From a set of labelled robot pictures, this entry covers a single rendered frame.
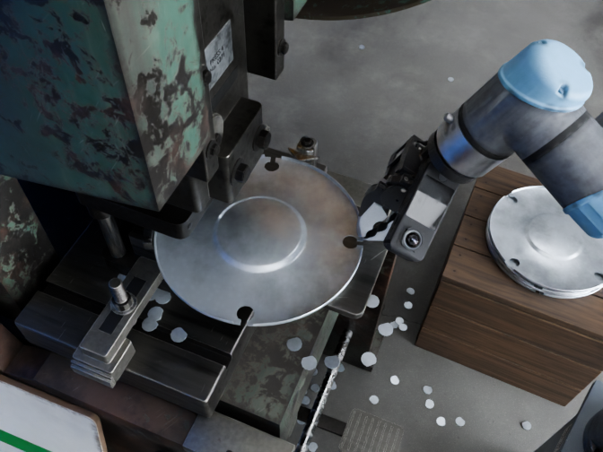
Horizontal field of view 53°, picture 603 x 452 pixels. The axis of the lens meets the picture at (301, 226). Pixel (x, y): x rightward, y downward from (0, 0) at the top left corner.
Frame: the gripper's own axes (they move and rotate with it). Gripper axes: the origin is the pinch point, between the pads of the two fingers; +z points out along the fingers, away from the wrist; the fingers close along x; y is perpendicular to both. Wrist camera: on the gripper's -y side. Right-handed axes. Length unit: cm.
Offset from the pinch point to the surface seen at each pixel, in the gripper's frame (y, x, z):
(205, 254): -9.6, 17.1, 9.4
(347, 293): -8.6, -0.9, 1.2
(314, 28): 150, 17, 95
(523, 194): 56, -43, 26
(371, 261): -2.5, -2.4, 0.5
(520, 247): 40, -44, 25
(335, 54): 138, 5, 90
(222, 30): -1.9, 28.8, -19.1
